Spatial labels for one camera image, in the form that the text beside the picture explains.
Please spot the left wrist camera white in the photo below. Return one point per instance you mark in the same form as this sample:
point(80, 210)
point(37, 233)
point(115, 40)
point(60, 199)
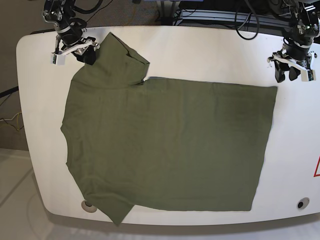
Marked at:
point(308, 75)

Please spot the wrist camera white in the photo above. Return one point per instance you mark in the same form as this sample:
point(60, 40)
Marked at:
point(57, 59)
point(308, 75)

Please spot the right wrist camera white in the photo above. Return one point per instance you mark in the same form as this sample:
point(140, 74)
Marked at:
point(57, 59)

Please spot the right table grommet hole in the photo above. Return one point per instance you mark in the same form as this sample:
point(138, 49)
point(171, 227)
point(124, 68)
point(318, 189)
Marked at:
point(303, 203)

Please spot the table grommet hole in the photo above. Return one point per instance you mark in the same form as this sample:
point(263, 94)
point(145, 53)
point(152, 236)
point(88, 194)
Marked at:
point(303, 203)
point(88, 207)

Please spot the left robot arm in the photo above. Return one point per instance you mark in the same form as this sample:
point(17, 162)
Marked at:
point(302, 17)

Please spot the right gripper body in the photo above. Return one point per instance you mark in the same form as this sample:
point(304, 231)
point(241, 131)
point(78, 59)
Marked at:
point(71, 41)

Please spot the aluminium frame rail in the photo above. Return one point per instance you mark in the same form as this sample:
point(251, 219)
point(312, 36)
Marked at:
point(229, 17)

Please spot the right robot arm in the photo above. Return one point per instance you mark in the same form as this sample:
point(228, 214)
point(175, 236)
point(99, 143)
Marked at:
point(62, 13)

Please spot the olive green T-shirt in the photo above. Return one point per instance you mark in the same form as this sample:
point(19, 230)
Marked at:
point(163, 143)

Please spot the red triangle warning sticker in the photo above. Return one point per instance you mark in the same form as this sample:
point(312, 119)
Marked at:
point(317, 169)

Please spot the left table grommet hole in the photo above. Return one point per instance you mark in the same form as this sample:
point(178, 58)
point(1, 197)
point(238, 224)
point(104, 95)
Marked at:
point(88, 207)

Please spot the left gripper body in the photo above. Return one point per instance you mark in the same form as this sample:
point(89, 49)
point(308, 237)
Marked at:
point(293, 55)

